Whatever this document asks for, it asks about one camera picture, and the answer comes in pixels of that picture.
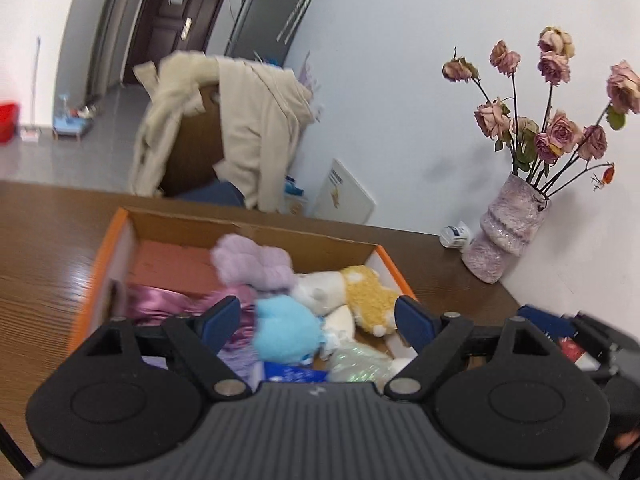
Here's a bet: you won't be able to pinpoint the dark brown door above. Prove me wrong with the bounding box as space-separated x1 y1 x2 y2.
123 0 239 86

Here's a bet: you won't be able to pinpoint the dried pink roses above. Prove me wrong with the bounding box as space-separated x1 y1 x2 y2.
442 26 640 197

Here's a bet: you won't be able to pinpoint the mop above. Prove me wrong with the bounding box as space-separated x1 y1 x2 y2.
22 34 44 144

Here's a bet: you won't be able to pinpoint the light blue plush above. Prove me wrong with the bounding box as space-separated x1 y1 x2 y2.
252 294 326 365

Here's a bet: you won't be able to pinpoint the grey fridge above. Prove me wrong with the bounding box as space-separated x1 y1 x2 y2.
224 0 321 69

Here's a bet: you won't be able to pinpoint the brown chair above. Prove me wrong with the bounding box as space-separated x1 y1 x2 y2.
159 84 246 209

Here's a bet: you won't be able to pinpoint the white umbrella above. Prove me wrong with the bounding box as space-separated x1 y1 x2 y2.
276 0 319 46

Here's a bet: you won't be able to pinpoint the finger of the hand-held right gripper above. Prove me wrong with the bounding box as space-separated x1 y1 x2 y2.
516 304 578 342
562 311 635 362

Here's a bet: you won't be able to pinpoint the pink satin scrunchie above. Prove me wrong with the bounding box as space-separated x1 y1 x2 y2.
122 282 259 352

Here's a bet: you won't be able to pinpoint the lavender towel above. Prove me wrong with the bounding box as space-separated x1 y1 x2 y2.
209 233 296 294

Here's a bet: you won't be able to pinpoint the small blue stool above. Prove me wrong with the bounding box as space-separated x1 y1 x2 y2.
52 114 94 142

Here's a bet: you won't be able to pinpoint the white board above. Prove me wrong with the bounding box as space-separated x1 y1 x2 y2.
312 158 376 225

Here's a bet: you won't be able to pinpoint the purple knit cloth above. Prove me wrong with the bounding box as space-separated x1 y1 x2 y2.
142 344 261 387

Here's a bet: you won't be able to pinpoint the white soft pad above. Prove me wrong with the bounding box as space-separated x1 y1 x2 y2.
319 304 357 344

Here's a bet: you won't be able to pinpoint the white and yellow plush toy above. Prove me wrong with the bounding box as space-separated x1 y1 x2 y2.
292 264 401 339

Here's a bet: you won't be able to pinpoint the red cardboard box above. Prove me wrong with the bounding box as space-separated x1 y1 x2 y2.
69 205 419 397

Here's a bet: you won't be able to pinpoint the blue tissue packet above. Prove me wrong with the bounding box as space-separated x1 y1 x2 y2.
262 359 331 385

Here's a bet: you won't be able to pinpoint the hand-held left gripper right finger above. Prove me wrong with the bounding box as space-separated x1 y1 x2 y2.
382 295 555 403

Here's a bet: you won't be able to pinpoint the pale pink rack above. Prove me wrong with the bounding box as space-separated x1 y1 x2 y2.
294 52 326 122

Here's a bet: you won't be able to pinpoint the pink textured vase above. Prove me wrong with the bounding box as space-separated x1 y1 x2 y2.
460 172 550 285

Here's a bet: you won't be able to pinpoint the beige coat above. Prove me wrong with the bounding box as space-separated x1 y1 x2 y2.
128 51 321 212

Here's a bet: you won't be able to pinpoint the green mesh sponge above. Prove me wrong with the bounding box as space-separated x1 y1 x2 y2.
327 342 396 384

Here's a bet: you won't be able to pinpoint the red and black box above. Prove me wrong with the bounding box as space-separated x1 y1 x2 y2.
559 337 594 366

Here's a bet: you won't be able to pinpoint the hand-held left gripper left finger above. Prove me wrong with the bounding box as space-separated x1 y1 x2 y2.
85 295 253 402

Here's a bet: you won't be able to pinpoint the red bucket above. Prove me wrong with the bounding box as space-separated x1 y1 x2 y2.
0 102 21 144

